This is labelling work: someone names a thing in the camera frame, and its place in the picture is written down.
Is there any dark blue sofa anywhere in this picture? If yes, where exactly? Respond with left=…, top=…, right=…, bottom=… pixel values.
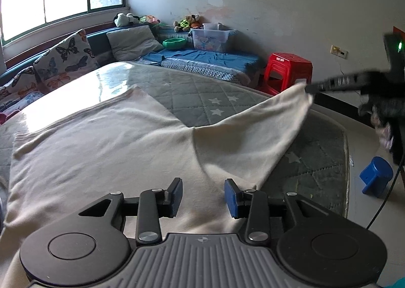
left=0, top=24, right=165, bottom=86

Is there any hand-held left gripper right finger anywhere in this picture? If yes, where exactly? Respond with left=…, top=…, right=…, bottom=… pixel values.
left=224, top=178, right=317, bottom=243

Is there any grey pillow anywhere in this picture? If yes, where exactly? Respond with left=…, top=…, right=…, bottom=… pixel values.
left=106, top=25, right=164, bottom=61

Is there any green plush toy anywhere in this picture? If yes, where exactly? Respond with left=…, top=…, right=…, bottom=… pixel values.
left=173, top=20, right=191, bottom=33

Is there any blue blanket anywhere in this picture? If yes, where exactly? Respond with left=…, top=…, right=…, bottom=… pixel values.
left=139, top=48, right=264, bottom=77

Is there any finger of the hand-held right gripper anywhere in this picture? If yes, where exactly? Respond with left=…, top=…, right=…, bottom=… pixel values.
left=305, top=69, right=382, bottom=94

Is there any small butterfly print cushion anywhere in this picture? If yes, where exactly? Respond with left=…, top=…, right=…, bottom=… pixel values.
left=0, top=66, right=44, bottom=115

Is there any blue patterned mattress pad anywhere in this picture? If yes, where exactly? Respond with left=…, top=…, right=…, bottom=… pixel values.
left=161, top=57, right=251, bottom=86

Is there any brown teddy bear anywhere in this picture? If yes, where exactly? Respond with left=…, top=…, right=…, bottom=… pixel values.
left=185, top=14, right=202, bottom=29

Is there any large butterfly print cushion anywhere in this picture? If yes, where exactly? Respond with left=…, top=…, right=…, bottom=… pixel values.
left=33, top=29, right=100, bottom=92

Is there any green plastic basin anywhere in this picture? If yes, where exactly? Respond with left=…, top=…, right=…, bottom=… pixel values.
left=163, top=38, right=187, bottom=51

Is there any blue plastic stool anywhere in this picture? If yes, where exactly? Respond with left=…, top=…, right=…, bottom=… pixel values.
left=359, top=156, right=394, bottom=198

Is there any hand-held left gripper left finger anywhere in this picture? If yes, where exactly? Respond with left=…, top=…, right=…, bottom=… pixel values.
left=77, top=177, right=184, bottom=246

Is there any white wall socket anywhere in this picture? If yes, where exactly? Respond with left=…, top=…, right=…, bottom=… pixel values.
left=330, top=44, right=349, bottom=59

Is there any clear plastic storage box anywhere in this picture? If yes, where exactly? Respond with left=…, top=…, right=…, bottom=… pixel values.
left=189, top=28, right=238, bottom=53

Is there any grey quilted star mat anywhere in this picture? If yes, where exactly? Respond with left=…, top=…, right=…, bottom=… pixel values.
left=0, top=62, right=350, bottom=222

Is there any panda plush toy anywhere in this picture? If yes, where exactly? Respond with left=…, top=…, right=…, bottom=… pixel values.
left=114, top=13, right=140, bottom=28

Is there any cream cloth garment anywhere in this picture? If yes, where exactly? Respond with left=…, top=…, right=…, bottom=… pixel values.
left=4, top=83, right=314, bottom=288

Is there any red plastic stool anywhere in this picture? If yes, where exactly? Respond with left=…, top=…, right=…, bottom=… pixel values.
left=257, top=52, right=313, bottom=96

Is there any black cable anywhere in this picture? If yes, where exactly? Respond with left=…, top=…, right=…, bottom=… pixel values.
left=366, top=149, right=405, bottom=230

